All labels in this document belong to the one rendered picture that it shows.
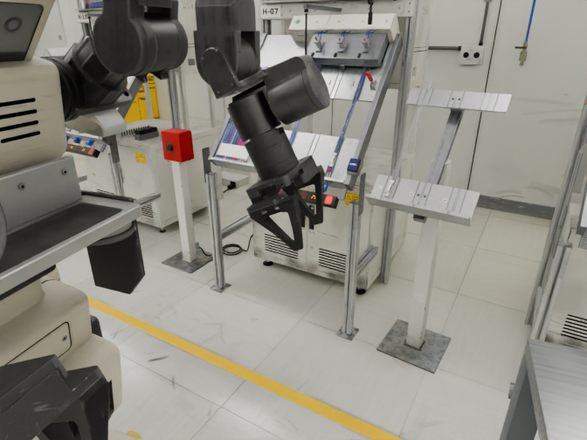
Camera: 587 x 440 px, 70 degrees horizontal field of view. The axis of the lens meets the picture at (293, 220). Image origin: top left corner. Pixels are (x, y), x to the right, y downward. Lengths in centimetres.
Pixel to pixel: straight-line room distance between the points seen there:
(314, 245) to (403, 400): 88
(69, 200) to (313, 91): 35
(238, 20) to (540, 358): 63
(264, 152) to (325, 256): 168
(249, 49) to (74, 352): 51
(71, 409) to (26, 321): 41
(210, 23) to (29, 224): 32
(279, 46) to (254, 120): 166
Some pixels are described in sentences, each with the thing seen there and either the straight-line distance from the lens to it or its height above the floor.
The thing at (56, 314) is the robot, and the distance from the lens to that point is 69.
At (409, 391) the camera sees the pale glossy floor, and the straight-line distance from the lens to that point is 178.
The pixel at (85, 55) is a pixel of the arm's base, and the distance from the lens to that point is 67.
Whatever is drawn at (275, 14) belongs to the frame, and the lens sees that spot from 226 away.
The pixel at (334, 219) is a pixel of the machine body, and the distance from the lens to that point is 208.
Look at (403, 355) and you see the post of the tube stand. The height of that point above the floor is 1.
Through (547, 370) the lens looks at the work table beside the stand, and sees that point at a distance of 74.
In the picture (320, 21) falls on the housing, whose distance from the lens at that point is 207.
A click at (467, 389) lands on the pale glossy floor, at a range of 186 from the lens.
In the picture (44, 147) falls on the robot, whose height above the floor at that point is 111.
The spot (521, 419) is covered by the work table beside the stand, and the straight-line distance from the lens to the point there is 85.
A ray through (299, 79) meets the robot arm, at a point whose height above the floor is 120.
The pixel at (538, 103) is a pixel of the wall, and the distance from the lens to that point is 341.
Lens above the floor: 125
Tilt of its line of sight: 24 degrees down
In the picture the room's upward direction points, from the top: straight up
